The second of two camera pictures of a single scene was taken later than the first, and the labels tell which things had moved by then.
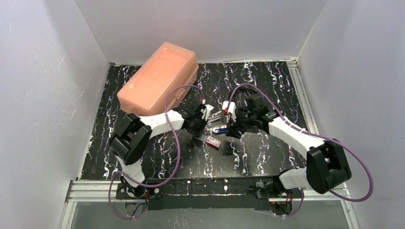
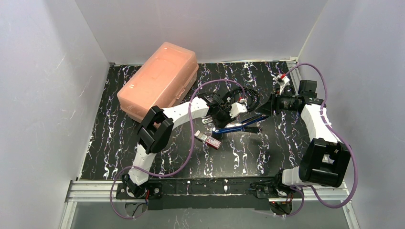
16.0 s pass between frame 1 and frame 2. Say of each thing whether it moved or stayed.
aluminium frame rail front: stayed
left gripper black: moved
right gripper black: moved
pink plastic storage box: stayed
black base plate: stayed
